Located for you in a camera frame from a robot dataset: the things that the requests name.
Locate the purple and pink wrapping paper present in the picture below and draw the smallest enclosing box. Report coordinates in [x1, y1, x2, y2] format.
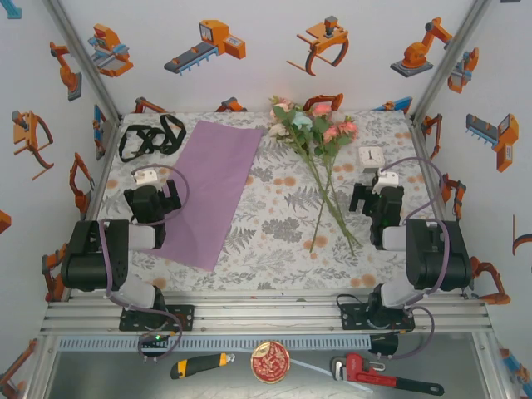
[143, 119, 266, 273]

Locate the black ribbon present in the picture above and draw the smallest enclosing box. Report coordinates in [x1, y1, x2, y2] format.
[118, 113, 187, 163]

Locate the pink fake flower stem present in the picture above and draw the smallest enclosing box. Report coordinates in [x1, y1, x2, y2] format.
[309, 101, 336, 254]
[309, 117, 359, 254]

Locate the peach fake flower stem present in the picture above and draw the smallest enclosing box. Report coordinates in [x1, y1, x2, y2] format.
[268, 95, 355, 257]

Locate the white square clock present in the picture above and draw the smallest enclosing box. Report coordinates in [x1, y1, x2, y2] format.
[357, 145, 386, 174]

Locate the floral tablecloth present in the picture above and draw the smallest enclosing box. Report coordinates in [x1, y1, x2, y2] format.
[78, 110, 462, 292]

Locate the black controller box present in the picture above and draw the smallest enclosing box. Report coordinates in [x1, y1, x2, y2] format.
[371, 332, 399, 359]
[138, 331, 172, 348]

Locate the yellow black utility knife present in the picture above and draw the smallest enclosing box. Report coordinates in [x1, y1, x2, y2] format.
[170, 352, 236, 380]

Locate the red pipe wrench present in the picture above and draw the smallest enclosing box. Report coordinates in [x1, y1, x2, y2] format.
[330, 352, 445, 396]

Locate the grey metal shelf plate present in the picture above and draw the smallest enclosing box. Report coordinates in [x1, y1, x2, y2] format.
[43, 348, 494, 399]

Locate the round red gold tin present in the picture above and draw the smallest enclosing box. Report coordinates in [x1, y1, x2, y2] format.
[249, 340, 291, 384]

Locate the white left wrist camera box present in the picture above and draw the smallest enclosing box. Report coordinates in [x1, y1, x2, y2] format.
[131, 167, 160, 185]

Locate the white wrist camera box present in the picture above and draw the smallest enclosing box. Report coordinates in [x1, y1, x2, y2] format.
[131, 167, 160, 185]
[375, 168, 400, 189]

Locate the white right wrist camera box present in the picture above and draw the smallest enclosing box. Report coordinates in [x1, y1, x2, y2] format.
[375, 168, 400, 189]

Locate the aluminium side rail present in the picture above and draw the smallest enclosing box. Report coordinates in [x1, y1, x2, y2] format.
[45, 114, 124, 303]
[409, 114, 473, 300]

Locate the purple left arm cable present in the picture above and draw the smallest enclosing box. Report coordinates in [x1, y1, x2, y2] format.
[98, 164, 191, 363]

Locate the aluminium rail base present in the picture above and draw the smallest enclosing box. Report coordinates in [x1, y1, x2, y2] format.
[39, 290, 494, 336]

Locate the grey slotted cable duct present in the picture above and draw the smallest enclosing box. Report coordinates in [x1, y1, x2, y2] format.
[56, 335, 372, 352]

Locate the aluminium corner post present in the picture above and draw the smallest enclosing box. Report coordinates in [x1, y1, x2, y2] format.
[41, 0, 122, 121]
[410, 0, 495, 121]

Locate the aluminium frame leg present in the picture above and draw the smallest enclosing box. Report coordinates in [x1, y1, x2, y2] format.
[22, 334, 57, 399]
[471, 332, 515, 399]

